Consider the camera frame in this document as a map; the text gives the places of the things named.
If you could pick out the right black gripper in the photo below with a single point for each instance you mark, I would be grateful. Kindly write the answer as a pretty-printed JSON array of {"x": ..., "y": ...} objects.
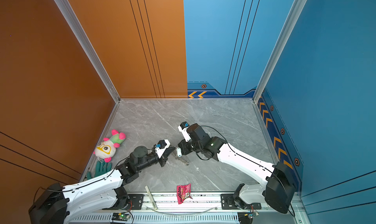
[{"x": 183, "y": 147}]

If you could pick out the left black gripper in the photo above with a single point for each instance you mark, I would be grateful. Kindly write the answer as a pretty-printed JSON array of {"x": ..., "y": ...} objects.
[{"x": 164, "y": 158}]

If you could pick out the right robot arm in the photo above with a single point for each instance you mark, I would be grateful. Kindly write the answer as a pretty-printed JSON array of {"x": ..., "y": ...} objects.
[{"x": 276, "y": 185}]

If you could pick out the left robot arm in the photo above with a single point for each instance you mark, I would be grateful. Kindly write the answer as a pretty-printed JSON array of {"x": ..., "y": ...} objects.
[{"x": 62, "y": 204}]

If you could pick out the pink snack packet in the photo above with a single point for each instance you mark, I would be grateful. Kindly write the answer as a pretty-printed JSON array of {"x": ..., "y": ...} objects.
[{"x": 183, "y": 192}]

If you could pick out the white barcode strip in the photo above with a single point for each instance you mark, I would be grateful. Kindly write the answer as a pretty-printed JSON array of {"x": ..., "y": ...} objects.
[{"x": 151, "y": 198}]

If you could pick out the pink green plush toy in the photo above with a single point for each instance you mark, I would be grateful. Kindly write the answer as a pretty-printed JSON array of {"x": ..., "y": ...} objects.
[{"x": 107, "y": 149}]

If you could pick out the green rubber glove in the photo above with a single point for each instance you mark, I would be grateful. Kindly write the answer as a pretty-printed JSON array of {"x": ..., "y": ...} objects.
[{"x": 100, "y": 169}]

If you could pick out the left circuit board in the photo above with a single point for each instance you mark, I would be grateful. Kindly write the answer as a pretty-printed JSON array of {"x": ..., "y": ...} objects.
[{"x": 121, "y": 218}]

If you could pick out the circuit board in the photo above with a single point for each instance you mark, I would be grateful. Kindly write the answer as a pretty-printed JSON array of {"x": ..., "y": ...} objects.
[
  {"x": 121, "y": 218},
  {"x": 247, "y": 217}
]

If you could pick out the right circuit board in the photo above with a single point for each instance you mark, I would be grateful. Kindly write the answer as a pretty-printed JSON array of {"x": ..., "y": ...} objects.
[{"x": 247, "y": 217}]

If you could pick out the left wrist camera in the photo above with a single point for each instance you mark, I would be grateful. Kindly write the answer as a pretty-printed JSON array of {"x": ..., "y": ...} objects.
[{"x": 161, "y": 147}]

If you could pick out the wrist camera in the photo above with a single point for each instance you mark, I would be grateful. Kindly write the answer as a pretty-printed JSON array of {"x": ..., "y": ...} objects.
[
  {"x": 161, "y": 147},
  {"x": 183, "y": 129}
]

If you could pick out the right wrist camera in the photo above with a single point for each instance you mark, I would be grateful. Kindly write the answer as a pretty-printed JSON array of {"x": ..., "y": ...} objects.
[{"x": 183, "y": 129}]

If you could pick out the aluminium front rail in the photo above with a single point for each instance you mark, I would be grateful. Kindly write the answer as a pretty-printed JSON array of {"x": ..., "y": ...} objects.
[{"x": 203, "y": 208}]

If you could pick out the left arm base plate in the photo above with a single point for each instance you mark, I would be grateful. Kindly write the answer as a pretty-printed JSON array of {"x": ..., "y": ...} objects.
[{"x": 134, "y": 202}]

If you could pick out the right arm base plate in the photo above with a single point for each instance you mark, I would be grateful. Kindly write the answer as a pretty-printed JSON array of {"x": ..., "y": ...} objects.
[{"x": 230, "y": 201}]

